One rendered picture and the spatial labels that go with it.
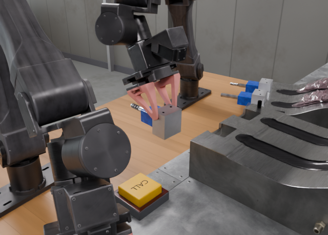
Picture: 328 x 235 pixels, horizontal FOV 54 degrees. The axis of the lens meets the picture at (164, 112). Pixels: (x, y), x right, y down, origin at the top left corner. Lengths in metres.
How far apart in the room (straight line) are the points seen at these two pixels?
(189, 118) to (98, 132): 0.65
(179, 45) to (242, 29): 2.41
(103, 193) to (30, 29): 0.23
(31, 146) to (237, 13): 2.55
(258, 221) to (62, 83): 0.42
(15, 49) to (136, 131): 0.53
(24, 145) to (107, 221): 0.33
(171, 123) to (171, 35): 0.18
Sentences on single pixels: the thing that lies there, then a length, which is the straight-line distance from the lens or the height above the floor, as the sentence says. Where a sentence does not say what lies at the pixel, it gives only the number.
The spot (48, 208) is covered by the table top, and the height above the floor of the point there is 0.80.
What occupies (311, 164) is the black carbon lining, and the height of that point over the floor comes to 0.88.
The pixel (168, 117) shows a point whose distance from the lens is 0.63.
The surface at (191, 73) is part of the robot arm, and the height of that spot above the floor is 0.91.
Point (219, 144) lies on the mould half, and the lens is 0.66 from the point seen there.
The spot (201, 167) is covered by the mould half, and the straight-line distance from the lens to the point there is 0.68.
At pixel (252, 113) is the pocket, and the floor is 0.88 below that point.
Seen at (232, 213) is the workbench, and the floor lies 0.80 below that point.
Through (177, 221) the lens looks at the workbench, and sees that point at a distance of 0.61.
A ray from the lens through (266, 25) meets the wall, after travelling 2.90.
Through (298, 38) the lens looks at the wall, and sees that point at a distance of 2.83.
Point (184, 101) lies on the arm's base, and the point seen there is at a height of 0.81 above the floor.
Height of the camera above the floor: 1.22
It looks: 25 degrees down
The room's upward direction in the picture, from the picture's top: straight up
